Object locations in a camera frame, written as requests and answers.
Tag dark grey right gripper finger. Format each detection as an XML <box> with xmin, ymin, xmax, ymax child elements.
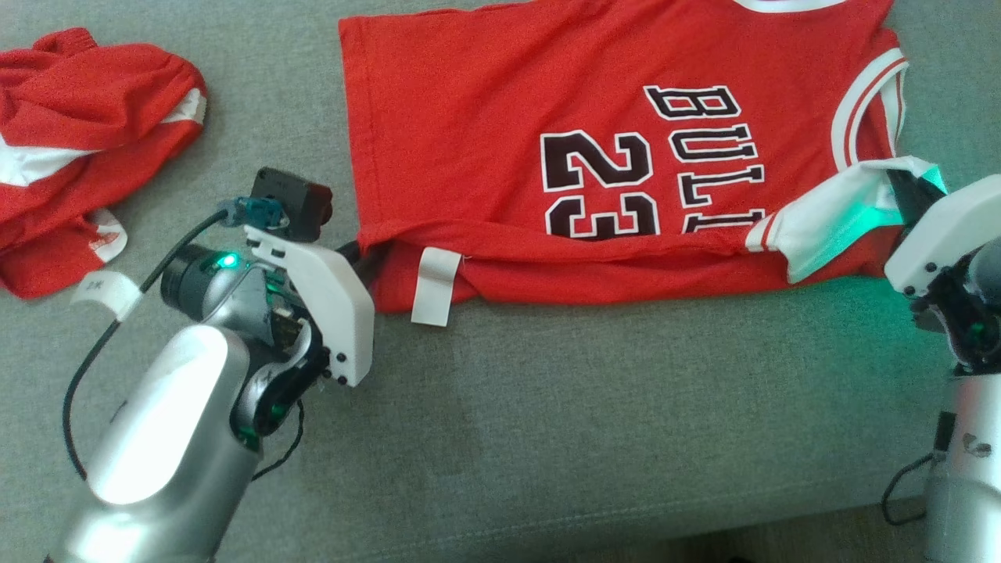
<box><xmin>886</xmin><ymin>167</ymin><xmax>947</xmax><ymax>229</ymax></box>

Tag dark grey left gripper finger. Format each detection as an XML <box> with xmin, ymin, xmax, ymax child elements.
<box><xmin>336</xmin><ymin>239</ymin><xmax>370</xmax><ymax>278</ymax></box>

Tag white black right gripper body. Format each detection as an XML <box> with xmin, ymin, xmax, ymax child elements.
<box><xmin>884</xmin><ymin>174</ymin><xmax>1001</xmax><ymax>299</ymax></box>

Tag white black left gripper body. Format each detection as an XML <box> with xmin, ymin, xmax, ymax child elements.
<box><xmin>242</xmin><ymin>225</ymin><xmax>376</xmax><ymax>388</ymax></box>

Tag red Bulls 23 jersey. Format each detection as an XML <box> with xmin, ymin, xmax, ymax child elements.
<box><xmin>338</xmin><ymin>0</ymin><xmax>951</xmax><ymax>328</ymax></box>

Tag red white shorts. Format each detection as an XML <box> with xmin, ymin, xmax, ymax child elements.
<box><xmin>0</xmin><ymin>27</ymin><xmax>209</xmax><ymax>300</ymax></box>

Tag white cable label tag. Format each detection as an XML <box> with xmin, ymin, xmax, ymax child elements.
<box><xmin>70</xmin><ymin>270</ymin><xmax>143</xmax><ymax>321</ymax></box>

